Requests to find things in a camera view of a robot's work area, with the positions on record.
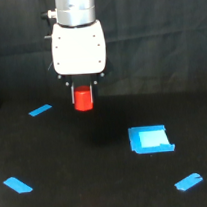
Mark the red hexagonal block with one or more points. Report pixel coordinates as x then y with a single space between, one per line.
82 98

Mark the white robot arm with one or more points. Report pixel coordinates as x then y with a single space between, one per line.
72 13

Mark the blue tape strip back left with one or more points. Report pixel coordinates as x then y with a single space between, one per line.
40 110

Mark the blue tape strip front left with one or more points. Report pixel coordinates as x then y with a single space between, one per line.
17 185

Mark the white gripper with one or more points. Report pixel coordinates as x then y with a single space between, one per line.
81 52

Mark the blue tape strip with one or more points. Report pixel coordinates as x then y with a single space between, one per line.
40 110
17 185
188 182

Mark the blue tape square marker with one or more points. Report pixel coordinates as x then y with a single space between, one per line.
150 139

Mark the blue tape strip front right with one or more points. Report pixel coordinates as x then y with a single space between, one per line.
188 182

